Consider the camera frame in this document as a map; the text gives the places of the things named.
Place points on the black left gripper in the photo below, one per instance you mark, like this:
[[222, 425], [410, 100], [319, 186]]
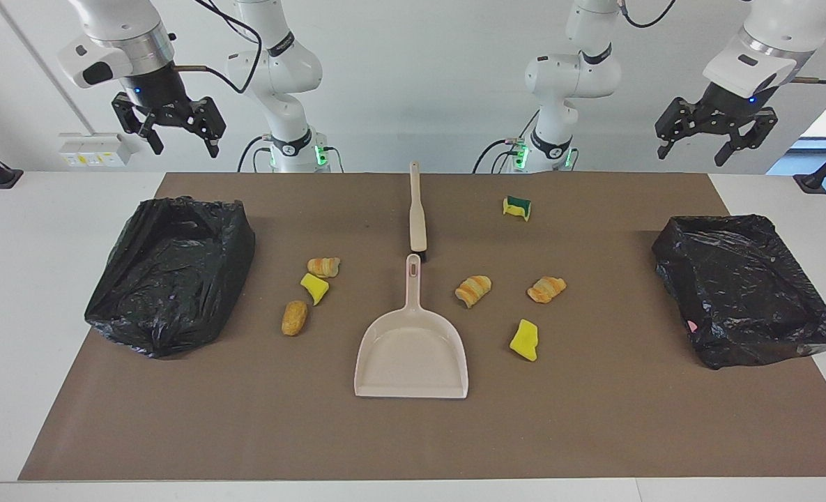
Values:
[[733, 111]]

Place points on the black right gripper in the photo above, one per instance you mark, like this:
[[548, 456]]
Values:
[[158, 94]]

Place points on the small striped croissant piece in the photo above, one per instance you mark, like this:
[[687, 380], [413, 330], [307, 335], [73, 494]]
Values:
[[323, 266]]

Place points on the green and yellow sponge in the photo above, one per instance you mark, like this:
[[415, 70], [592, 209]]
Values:
[[517, 207]]

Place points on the small yellow sponge wedge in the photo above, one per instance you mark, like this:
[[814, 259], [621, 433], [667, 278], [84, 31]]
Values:
[[314, 288]]

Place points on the brown bread roll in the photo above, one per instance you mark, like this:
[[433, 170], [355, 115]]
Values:
[[294, 318]]

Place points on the beige brush with black bristles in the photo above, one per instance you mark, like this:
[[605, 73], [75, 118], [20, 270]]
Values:
[[417, 223]]

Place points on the yellow sponge with green back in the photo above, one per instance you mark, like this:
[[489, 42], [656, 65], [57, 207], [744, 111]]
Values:
[[524, 340]]

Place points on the beige plastic dustpan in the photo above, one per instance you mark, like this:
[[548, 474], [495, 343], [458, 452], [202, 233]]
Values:
[[412, 355]]

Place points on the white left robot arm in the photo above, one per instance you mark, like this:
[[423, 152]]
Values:
[[573, 70]]

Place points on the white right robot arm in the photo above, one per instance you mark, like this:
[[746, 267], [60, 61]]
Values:
[[273, 70]]

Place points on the black bag lined bin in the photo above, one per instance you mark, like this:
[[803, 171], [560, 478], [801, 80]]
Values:
[[176, 279]]

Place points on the black bag bin pink spot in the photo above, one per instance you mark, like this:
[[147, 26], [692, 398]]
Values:
[[740, 293]]

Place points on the brown table mat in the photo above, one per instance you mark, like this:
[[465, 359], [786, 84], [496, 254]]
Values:
[[412, 432]]

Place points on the white wall socket box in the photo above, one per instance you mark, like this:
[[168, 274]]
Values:
[[95, 150]]

